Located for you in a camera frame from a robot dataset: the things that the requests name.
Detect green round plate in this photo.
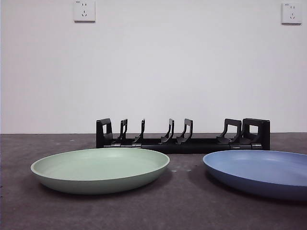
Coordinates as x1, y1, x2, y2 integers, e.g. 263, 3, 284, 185
30, 147, 170, 195

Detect blue round plate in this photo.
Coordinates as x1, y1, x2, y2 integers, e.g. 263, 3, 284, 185
202, 149, 307, 201

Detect black plate rack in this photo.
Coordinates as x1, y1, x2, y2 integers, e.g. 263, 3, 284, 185
95, 117, 271, 154

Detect white wall socket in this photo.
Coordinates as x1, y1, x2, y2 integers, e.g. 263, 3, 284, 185
281, 2, 303, 25
73, 0, 96, 23

